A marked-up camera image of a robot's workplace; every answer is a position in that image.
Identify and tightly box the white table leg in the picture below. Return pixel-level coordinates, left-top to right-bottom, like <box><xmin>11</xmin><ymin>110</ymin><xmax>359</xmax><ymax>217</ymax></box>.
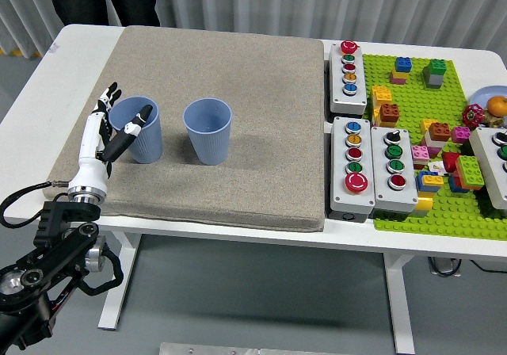
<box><xmin>97</xmin><ymin>231</ymin><xmax>142</xmax><ymax>330</ymax></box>
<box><xmin>382</xmin><ymin>251</ymin><xmax>416</xmax><ymax>355</ymax></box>

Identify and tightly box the blue yellow toy block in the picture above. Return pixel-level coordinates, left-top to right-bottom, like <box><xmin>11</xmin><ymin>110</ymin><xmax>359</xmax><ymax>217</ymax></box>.
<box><xmin>415</xmin><ymin>170</ymin><xmax>445</xmax><ymax>193</ymax></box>

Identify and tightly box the red valve handwheel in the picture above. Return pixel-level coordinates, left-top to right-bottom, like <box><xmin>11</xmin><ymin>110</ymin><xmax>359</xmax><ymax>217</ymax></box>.
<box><xmin>461</xmin><ymin>104</ymin><xmax>485</xmax><ymax>127</ymax></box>

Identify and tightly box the green grey block stack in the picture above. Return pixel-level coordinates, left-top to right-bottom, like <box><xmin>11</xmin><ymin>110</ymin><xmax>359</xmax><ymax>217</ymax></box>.
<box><xmin>421</xmin><ymin>59</ymin><xmax>448</xmax><ymax>90</ymax></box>

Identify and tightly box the brown toy block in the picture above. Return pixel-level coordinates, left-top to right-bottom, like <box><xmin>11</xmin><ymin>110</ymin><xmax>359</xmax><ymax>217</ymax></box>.
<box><xmin>379</xmin><ymin>103</ymin><xmax>401</xmax><ymax>128</ymax></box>
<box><xmin>428</xmin><ymin>121</ymin><xmax>452</xmax><ymax>143</ymax></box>

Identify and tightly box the grey box with selector switch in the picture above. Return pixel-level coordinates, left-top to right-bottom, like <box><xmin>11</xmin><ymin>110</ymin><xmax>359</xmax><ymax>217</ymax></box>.
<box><xmin>370</xmin><ymin>125</ymin><xmax>419</xmax><ymax>215</ymax></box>

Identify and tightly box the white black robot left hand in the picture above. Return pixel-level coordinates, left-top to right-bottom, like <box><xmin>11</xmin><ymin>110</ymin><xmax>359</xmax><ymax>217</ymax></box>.
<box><xmin>67</xmin><ymin>81</ymin><xmax>154</xmax><ymax>197</ymax></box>

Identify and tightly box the grey-brown fabric mat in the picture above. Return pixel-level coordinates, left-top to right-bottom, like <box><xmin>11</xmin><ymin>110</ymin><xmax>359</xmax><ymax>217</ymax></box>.
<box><xmin>41</xmin><ymin>25</ymin><xmax>326</xmax><ymax>232</ymax></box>

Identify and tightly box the grey button box, cut off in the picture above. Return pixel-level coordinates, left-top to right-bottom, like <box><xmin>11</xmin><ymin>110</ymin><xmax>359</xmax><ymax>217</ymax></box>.
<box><xmin>468</xmin><ymin>127</ymin><xmax>507</xmax><ymax>210</ymax></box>

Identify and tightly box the grey five-button box, large red stop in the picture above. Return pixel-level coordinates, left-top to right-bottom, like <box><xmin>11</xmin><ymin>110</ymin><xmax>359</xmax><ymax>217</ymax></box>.
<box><xmin>326</xmin><ymin>116</ymin><xmax>376</xmax><ymax>223</ymax></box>

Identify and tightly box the blue yellow pink block stack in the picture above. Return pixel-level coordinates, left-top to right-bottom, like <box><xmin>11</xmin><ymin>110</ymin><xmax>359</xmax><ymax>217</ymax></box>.
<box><xmin>390</xmin><ymin>56</ymin><xmax>413</xmax><ymax>86</ymax></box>

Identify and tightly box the green studded baseplate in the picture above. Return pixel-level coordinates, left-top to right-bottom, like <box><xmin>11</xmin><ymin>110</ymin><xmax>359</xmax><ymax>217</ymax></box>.
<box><xmin>362</xmin><ymin>52</ymin><xmax>507</xmax><ymax>240</ymax></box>

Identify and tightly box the grey five-button box, small red stop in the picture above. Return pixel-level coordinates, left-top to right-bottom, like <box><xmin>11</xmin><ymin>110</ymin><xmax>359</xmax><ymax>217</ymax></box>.
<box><xmin>327</xmin><ymin>40</ymin><xmax>368</xmax><ymax>115</ymax></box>

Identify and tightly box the large yellow toy block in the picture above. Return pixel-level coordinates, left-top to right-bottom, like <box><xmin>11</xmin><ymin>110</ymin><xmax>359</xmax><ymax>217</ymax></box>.
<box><xmin>371</xmin><ymin>86</ymin><xmax>394</xmax><ymax>126</ymax></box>

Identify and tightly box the pink toy block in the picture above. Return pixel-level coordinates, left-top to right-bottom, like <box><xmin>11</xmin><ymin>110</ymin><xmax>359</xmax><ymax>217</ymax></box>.
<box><xmin>410</xmin><ymin>145</ymin><xmax>432</xmax><ymax>170</ymax></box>

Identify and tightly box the pale pink white block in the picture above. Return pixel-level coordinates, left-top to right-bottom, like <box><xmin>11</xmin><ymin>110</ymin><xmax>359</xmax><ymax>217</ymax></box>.
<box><xmin>422</xmin><ymin>132</ymin><xmax>444</xmax><ymax>158</ymax></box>

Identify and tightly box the green toy block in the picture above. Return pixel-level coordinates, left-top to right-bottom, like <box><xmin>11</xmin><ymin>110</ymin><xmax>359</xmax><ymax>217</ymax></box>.
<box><xmin>454</xmin><ymin>155</ymin><xmax>485</xmax><ymax>192</ymax></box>

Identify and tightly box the black power cable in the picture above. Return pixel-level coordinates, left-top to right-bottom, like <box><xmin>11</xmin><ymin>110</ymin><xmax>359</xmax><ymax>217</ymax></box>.
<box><xmin>471</xmin><ymin>259</ymin><xmax>507</xmax><ymax>273</ymax></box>

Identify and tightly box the magenta toy block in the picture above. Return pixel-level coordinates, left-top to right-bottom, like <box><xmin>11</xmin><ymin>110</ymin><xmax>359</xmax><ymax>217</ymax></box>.
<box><xmin>451</xmin><ymin>126</ymin><xmax>472</xmax><ymax>144</ymax></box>

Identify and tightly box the red toy block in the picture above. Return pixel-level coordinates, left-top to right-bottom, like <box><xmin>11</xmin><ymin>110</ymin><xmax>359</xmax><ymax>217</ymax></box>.
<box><xmin>441</xmin><ymin>151</ymin><xmax>463</xmax><ymax>174</ymax></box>

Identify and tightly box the light blue plate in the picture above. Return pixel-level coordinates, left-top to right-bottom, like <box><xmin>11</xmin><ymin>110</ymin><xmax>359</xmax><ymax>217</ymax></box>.
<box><xmin>471</xmin><ymin>86</ymin><xmax>507</xmax><ymax>116</ymax></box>

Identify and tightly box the orange fruit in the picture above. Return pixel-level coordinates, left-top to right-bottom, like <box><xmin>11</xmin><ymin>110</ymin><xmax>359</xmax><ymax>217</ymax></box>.
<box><xmin>486</xmin><ymin>95</ymin><xmax>507</xmax><ymax>116</ymax></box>

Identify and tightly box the blue ribbed plastic cup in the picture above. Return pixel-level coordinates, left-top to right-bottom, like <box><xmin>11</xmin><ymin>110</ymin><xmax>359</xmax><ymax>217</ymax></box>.
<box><xmin>182</xmin><ymin>97</ymin><xmax>233</xmax><ymax>166</ymax></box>
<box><xmin>109</xmin><ymin>96</ymin><xmax>164</xmax><ymax>165</ymax></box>

